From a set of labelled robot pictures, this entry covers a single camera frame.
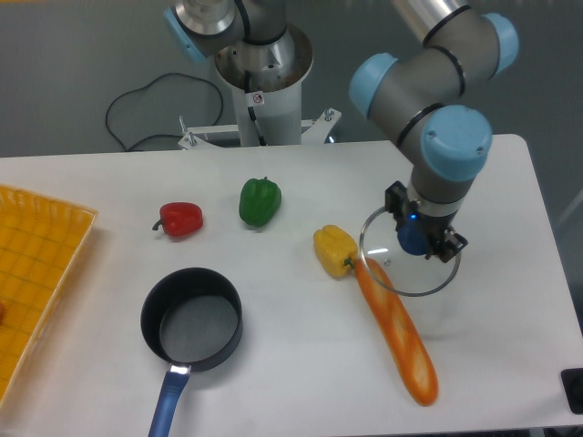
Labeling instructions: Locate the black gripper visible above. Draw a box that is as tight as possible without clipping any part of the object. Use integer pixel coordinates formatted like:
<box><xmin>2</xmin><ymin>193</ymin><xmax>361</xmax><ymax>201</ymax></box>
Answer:
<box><xmin>384</xmin><ymin>181</ymin><xmax>468</xmax><ymax>263</ymax></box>

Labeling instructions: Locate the glass lid blue knob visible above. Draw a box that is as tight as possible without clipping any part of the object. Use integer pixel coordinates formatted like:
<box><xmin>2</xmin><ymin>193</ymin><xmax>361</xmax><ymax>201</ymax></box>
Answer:
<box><xmin>358</xmin><ymin>207</ymin><xmax>462</xmax><ymax>297</ymax></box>

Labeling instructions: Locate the dark saucepan blue handle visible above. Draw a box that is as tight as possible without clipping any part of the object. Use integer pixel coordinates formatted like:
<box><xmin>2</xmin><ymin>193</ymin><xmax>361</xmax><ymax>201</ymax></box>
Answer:
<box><xmin>140</xmin><ymin>268</ymin><xmax>243</xmax><ymax>436</ymax></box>

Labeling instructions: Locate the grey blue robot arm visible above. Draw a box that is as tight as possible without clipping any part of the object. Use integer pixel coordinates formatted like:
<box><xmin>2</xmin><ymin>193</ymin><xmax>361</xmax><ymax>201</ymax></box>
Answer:
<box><xmin>164</xmin><ymin>1</ymin><xmax>519</xmax><ymax>262</ymax></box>

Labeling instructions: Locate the yellow bell pepper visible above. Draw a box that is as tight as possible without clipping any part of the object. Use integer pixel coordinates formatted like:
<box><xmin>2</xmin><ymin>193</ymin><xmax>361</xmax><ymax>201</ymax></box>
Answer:
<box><xmin>312</xmin><ymin>224</ymin><xmax>358</xmax><ymax>279</ymax></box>

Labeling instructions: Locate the orange baguette bread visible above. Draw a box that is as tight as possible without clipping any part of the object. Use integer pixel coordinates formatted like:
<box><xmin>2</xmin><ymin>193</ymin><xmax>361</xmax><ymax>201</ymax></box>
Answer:
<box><xmin>354</xmin><ymin>259</ymin><xmax>439</xmax><ymax>406</ymax></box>

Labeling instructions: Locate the green bell pepper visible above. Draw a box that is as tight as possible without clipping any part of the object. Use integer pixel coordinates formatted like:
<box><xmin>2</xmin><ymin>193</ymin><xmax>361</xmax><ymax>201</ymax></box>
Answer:
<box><xmin>239</xmin><ymin>177</ymin><xmax>282</xmax><ymax>228</ymax></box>

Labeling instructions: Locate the black device at table edge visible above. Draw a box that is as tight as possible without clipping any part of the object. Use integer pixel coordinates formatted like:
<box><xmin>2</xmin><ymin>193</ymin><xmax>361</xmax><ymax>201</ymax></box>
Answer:
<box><xmin>560</xmin><ymin>368</ymin><xmax>583</xmax><ymax>415</ymax></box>

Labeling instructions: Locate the red bell pepper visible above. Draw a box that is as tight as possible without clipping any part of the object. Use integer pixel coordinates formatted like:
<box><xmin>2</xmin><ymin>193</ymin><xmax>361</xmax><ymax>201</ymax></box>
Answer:
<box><xmin>152</xmin><ymin>202</ymin><xmax>204</xmax><ymax>238</ymax></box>

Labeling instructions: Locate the yellow woven basket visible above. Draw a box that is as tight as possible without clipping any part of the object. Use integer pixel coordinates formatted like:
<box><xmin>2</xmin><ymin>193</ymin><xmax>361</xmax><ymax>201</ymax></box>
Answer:
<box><xmin>1</xmin><ymin>185</ymin><xmax>98</xmax><ymax>402</ymax></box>

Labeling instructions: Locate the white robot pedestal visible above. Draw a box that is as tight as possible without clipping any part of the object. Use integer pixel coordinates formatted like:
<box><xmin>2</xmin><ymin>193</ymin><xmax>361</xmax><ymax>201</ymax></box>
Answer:
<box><xmin>177</xmin><ymin>23</ymin><xmax>343</xmax><ymax>150</ymax></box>

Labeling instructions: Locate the black cable on floor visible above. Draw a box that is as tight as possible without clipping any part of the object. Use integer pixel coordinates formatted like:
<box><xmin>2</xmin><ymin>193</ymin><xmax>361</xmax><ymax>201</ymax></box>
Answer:
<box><xmin>105</xmin><ymin>72</ymin><xmax>225</xmax><ymax>152</ymax></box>

